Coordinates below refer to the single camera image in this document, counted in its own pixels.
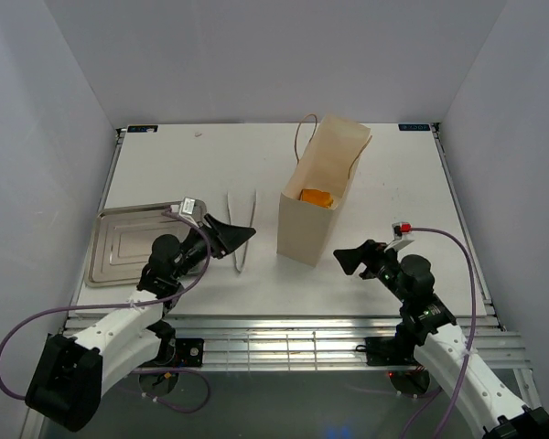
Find aluminium rail frame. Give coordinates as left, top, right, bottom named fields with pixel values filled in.
left=20, top=315, right=549, bottom=439

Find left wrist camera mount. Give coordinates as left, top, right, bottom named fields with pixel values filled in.
left=162, top=197, right=208, bottom=226

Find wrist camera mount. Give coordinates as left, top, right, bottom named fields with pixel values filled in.
left=162, top=197, right=208, bottom=226
left=385, top=222, right=414, bottom=252

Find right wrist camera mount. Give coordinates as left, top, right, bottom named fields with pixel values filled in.
left=385, top=222, right=414, bottom=252

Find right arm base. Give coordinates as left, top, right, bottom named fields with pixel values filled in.
left=355, top=337, right=419, bottom=366

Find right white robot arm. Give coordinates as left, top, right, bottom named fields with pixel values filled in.
left=333, top=240, right=549, bottom=438

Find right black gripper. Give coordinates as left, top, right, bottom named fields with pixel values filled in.
left=333, top=239, right=410, bottom=304

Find left blue table label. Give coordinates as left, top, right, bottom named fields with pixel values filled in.
left=126, top=125, right=158, bottom=133

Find sesame twisted bread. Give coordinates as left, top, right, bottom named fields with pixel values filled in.
left=299, top=188, right=334, bottom=209

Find beige paper bag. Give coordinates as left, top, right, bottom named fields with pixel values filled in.
left=277, top=115, right=372, bottom=267

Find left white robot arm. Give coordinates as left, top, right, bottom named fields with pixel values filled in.
left=24, top=214, right=256, bottom=432

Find metal tongs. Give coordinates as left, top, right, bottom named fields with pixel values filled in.
left=226, top=189, right=259, bottom=274

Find blue table label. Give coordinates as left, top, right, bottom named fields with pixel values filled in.
left=398, top=123, right=431, bottom=132
left=126, top=125, right=158, bottom=133

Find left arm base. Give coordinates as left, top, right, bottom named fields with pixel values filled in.
left=153, top=338, right=205, bottom=368

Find steel tray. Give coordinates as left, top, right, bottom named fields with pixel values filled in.
left=84, top=203, right=189, bottom=287

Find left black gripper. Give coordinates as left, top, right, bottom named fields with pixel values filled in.
left=172, top=214, right=256, bottom=281

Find right blue table label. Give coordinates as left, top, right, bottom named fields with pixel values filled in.
left=398, top=123, right=431, bottom=132

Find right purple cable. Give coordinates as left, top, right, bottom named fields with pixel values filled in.
left=400, top=226, right=478, bottom=439

